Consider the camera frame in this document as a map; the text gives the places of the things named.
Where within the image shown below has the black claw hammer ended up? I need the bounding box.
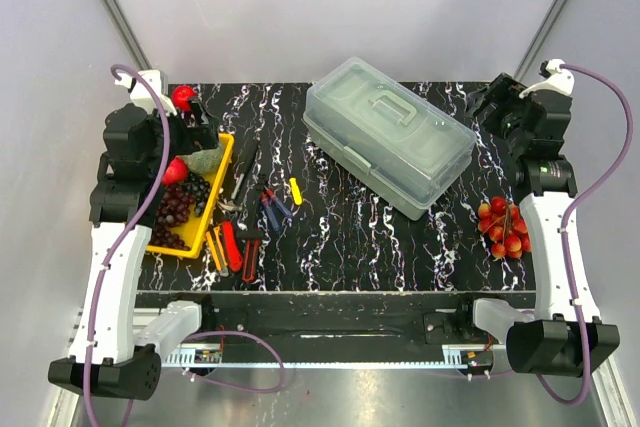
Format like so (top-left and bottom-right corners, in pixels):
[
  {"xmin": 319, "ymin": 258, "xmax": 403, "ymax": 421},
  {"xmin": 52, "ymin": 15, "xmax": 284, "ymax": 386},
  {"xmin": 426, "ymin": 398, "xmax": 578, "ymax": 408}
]
[{"xmin": 218, "ymin": 137, "xmax": 260, "ymax": 212}]

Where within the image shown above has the clear grey plastic toolbox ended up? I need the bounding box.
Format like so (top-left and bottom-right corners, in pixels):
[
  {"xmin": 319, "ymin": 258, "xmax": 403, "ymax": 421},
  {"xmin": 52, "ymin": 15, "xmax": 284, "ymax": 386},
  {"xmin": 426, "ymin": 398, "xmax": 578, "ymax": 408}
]
[{"xmin": 303, "ymin": 57, "xmax": 476, "ymax": 221}]

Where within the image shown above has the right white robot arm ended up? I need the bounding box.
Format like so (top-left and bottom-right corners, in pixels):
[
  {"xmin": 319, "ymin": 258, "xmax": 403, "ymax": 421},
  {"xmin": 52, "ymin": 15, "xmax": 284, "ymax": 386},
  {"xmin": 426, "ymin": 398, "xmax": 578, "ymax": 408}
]
[{"xmin": 454, "ymin": 59, "xmax": 620, "ymax": 378}]

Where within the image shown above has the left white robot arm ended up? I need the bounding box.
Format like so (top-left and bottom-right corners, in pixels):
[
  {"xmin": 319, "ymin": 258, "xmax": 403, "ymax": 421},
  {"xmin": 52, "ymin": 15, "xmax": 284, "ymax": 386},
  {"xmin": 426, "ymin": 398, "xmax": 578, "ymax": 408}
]
[{"xmin": 48, "ymin": 65, "xmax": 233, "ymax": 400}]

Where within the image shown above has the red radish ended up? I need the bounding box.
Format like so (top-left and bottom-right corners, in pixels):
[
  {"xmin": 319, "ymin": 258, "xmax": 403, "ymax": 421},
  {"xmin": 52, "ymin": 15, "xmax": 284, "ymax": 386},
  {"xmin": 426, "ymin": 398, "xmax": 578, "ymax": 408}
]
[{"xmin": 161, "ymin": 157, "xmax": 189, "ymax": 186}]

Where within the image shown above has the red tomato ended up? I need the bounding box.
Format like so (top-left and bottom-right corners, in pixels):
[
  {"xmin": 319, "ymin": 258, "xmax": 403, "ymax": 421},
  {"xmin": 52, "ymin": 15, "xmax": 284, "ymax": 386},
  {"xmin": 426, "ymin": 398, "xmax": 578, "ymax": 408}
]
[{"xmin": 171, "ymin": 85, "xmax": 198, "ymax": 112}]

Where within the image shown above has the dark blue grape bunch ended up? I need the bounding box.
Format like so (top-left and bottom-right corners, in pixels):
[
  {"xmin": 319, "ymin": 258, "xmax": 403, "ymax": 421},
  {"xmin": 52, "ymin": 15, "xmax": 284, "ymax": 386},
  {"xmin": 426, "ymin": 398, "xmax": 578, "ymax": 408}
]
[{"xmin": 181, "ymin": 172, "xmax": 211, "ymax": 218}]

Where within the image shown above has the dark red grape bunch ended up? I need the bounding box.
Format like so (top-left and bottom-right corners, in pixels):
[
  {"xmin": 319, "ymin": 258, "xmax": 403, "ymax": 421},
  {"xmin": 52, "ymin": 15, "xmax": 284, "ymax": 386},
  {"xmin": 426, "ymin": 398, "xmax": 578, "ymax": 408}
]
[{"xmin": 150, "ymin": 183, "xmax": 193, "ymax": 251}]

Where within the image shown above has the yellow plastic tray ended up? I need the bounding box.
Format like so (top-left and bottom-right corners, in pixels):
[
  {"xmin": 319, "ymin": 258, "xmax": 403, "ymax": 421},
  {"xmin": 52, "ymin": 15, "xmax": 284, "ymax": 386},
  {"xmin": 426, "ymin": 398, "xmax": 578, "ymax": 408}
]
[{"xmin": 146, "ymin": 133, "xmax": 235, "ymax": 259}]

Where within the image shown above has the blue screwdriver with red band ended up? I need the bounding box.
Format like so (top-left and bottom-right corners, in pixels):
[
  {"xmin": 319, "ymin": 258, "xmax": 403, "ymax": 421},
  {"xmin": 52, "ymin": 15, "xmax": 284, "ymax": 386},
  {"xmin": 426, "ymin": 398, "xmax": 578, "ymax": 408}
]
[{"xmin": 264, "ymin": 188, "xmax": 293, "ymax": 219}]

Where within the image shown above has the red cherry bunch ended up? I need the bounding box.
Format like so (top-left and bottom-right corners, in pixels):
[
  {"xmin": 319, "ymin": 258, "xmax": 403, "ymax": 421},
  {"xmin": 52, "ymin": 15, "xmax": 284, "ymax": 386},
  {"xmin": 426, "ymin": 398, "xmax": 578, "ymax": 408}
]
[{"xmin": 477, "ymin": 197, "xmax": 532, "ymax": 260}]

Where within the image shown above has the red utility knife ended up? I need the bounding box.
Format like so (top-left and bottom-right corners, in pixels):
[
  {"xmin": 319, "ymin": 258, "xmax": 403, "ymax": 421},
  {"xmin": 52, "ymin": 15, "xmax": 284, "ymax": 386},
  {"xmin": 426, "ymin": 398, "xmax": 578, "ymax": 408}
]
[{"xmin": 220, "ymin": 221, "xmax": 243, "ymax": 272}]

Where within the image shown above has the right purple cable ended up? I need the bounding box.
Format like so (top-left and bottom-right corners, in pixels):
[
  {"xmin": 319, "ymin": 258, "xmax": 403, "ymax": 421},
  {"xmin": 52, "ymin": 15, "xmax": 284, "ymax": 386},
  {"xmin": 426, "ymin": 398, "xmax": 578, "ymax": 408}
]
[{"xmin": 439, "ymin": 63, "xmax": 633, "ymax": 406}]

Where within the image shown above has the yellow handled screwdriver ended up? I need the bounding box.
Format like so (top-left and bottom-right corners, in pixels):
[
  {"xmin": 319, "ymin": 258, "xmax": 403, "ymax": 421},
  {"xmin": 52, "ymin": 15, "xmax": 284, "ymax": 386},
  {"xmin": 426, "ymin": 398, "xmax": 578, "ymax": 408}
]
[{"xmin": 289, "ymin": 177, "xmax": 303, "ymax": 206}]

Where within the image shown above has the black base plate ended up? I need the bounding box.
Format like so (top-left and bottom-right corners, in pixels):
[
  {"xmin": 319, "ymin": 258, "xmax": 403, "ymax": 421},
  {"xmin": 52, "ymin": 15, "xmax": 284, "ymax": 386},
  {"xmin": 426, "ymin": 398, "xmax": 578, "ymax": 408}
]
[{"xmin": 135, "ymin": 291, "xmax": 533, "ymax": 368}]

